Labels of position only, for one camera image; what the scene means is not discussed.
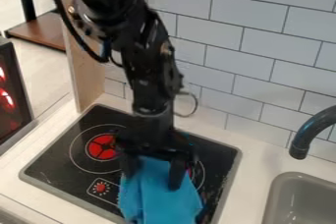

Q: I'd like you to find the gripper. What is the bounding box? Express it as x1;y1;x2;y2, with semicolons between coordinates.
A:
114;106;197;192

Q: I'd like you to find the wooden table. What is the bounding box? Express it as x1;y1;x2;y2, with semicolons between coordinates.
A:
2;0;69;52

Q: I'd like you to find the toy microwave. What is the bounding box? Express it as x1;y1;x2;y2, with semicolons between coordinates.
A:
0;36;37;156

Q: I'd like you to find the toy sink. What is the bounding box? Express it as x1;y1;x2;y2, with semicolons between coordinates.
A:
260;171;336;224

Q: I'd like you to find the blue cloth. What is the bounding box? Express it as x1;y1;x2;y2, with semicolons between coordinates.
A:
116;154;205;224

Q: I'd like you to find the toy stove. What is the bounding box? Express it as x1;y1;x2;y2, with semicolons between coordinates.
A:
18;103;244;224

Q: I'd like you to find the tap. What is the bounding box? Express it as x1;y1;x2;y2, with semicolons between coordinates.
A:
287;104;336;161

